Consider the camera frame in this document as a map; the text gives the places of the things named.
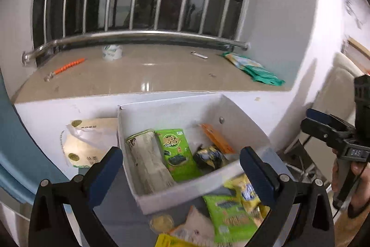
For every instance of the round jelly cup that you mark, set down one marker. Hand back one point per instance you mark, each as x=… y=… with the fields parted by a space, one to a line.
x=162 y=223

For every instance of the blue curtain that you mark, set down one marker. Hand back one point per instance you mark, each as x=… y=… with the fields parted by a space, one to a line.
x=23 y=164

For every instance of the black potato chips bag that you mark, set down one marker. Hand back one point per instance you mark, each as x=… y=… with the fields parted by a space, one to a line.
x=209 y=158

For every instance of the yellow snack packet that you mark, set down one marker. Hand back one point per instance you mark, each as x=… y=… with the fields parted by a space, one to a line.
x=165 y=240

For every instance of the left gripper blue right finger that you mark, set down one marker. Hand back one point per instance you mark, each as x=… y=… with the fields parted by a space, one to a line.
x=261 y=175

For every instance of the white cardboard box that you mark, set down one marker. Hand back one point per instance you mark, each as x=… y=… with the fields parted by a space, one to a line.
x=187 y=114

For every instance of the yellow blue snack bag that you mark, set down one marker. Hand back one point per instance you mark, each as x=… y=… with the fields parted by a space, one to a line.
x=248 y=198

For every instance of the small white lighter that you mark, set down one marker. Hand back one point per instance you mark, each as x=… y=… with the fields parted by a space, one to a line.
x=199 y=55

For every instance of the orange handled tool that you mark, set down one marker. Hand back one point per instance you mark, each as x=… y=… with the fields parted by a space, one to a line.
x=63 y=69

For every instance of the green wet wipes pack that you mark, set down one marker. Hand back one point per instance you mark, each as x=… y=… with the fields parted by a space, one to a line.
x=255 y=70

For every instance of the right hand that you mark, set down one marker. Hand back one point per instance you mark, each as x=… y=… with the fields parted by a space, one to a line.
x=360 y=198

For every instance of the beige printed snack bag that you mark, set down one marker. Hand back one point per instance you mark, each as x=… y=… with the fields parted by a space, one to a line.
x=153 y=173

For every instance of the metal chair base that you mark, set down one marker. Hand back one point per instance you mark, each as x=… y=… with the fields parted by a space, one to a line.
x=300 y=164

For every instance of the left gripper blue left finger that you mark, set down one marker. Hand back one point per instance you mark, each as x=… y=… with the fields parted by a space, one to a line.
x=100 y=176

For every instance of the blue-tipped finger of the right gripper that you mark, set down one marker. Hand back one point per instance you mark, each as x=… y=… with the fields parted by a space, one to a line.
x=332 y=130

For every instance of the clear cake snack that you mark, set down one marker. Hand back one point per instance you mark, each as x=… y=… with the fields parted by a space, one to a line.
x=197 y=229

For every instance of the green seaweed snack pack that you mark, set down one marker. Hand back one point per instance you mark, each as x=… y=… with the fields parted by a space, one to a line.
x=177 y=155

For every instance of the orange snack stick pack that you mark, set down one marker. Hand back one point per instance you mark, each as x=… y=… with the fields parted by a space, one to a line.
x=217 y=139

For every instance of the white tape roll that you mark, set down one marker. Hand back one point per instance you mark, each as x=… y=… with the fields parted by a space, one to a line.
x=112 y=52

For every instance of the blue grey table mat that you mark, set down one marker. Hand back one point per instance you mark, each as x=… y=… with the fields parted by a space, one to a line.
x=126 y=224

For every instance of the steel window guard railing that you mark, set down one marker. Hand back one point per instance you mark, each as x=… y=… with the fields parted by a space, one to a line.
x=138 y=9

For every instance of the green snack bag on mat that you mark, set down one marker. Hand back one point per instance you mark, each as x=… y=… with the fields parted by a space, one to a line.
x=230 y=220

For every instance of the white paper bag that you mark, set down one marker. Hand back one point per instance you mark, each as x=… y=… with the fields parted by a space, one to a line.
x=86 y=142

